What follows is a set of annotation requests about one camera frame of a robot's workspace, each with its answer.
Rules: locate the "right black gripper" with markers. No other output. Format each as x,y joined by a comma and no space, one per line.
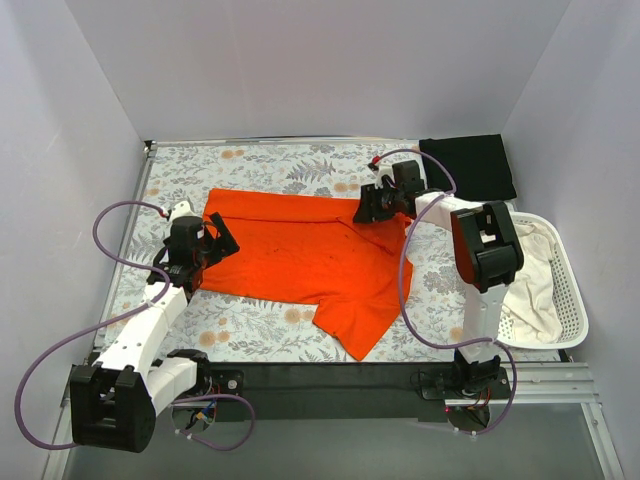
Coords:
373,203

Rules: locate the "cream t shirt in basket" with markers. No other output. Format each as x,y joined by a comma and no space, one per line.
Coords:
528,304

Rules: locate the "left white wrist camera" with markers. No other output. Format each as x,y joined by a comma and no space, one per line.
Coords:
181,209

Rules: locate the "white perforated laundry basket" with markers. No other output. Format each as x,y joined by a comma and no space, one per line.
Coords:
566,297

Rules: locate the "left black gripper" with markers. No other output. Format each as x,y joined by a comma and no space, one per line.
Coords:
211,244

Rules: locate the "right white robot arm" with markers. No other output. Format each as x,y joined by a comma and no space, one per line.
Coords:
487,255

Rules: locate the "aluminium frame rail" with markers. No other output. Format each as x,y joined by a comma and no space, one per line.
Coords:
549,379

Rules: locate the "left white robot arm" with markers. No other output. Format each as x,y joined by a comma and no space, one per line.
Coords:
116,400

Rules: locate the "floral patterned table mat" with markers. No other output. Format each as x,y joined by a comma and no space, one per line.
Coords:
238,329

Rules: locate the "folded black t shirt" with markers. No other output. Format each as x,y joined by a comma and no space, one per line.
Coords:
477,164

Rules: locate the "orange t shirt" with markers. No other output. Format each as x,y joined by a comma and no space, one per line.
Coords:
308,250

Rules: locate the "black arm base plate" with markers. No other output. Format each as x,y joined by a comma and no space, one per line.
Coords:
292,391

